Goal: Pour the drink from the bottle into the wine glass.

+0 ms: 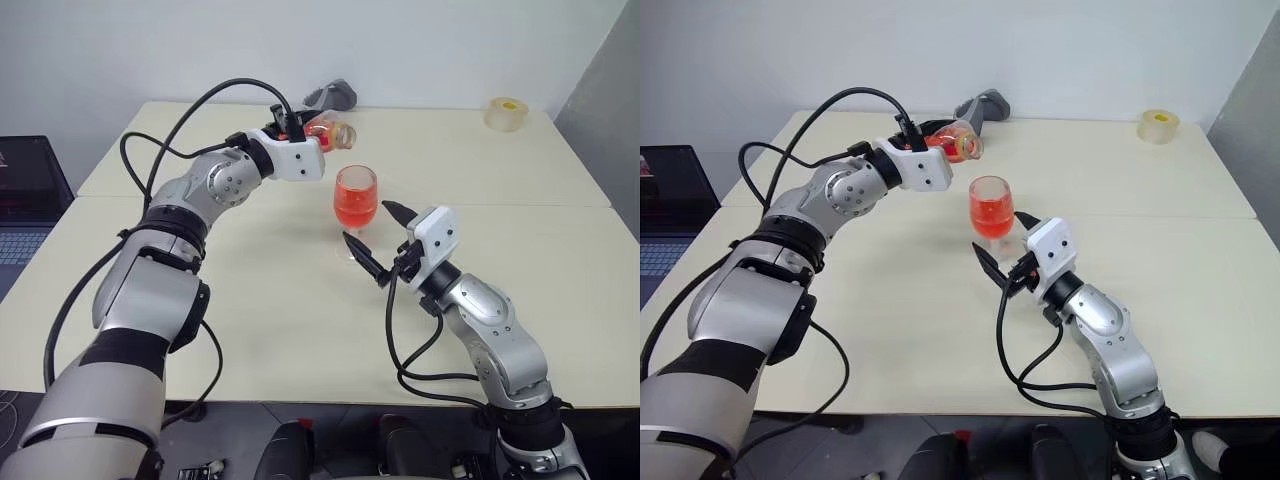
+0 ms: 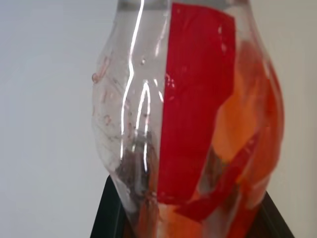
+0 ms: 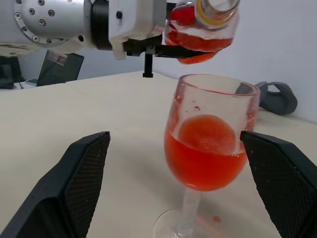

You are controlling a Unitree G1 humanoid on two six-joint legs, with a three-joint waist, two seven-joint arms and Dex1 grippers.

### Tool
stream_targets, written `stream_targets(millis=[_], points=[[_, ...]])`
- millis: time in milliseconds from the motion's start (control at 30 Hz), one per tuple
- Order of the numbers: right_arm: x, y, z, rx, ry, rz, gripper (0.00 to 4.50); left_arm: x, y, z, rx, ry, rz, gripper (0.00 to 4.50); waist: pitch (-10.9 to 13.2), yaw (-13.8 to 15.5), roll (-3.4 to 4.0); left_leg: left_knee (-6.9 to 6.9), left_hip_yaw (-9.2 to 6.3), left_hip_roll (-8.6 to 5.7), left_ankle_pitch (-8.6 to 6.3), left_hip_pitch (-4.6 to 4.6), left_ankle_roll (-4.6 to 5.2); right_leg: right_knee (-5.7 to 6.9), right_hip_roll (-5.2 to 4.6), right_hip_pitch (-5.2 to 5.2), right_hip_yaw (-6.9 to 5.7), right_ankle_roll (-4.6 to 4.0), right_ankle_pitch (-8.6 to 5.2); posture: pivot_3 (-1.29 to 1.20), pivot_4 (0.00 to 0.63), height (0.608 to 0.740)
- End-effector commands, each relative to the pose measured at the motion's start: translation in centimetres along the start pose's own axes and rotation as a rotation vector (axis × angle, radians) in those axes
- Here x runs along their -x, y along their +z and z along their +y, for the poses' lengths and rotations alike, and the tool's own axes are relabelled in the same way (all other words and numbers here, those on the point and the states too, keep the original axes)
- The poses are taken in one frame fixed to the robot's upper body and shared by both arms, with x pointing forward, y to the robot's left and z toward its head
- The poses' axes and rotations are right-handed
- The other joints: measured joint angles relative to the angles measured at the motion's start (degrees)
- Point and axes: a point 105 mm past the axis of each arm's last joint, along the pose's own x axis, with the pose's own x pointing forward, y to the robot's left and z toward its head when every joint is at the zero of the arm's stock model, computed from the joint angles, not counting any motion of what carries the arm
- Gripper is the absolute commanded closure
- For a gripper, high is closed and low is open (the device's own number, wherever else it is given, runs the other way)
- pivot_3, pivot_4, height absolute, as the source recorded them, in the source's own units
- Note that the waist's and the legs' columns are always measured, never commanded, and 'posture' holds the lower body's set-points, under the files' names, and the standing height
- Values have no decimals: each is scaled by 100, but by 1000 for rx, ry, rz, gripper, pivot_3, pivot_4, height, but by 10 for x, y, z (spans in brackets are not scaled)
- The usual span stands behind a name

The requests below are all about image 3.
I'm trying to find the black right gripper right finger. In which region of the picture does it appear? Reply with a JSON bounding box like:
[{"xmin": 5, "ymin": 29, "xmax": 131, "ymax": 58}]
[{"xmin": 240, "ymin": 130, "xmax": 317, "ymax": 238}]

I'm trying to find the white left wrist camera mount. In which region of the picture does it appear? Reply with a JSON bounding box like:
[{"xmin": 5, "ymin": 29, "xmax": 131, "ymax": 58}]
[{"xmin": 106, "ymin": 0, "xmax": 170, "ymax": 60}]

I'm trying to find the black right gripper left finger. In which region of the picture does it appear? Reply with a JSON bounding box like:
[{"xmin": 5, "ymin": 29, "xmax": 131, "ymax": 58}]
[{"xmin": 0, "ymin": 131, "xmax": 111, "ymax": 238}]

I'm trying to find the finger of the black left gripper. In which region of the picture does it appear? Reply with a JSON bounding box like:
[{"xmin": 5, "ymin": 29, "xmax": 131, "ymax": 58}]
[{"xmin": 156, "ymin": 45, "xmax": 218, "ymax": 60}]

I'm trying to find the grey curved handle device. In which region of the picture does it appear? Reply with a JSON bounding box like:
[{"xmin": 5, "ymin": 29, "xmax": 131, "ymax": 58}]
[{"xmin": 254, "ymin": 81, "xmax": 298, "ymax": 116}]

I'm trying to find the clear wine glass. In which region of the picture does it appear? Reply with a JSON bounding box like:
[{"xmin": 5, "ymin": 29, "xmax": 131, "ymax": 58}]
[{"xmin": 153, "ymin": 73, "xmax": 261, "ymax": 238}]

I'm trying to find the dark laptop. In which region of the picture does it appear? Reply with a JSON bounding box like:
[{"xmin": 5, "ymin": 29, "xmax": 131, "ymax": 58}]
[{"xmin": 36, "ymin": 49, "xmax": 85, "ymax": 87}]

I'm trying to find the red drink plastic bottle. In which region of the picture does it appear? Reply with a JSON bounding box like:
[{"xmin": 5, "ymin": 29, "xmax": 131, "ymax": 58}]
[{"xmin": 163, "ymin": 0, "xmax": 241, "ymax": 65}]

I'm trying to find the black bulky object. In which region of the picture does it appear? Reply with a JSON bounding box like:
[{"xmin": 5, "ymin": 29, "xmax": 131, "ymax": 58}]
[{"xmin": 0, "ymin": 56, "xmax": 25, "ymax": 89}]

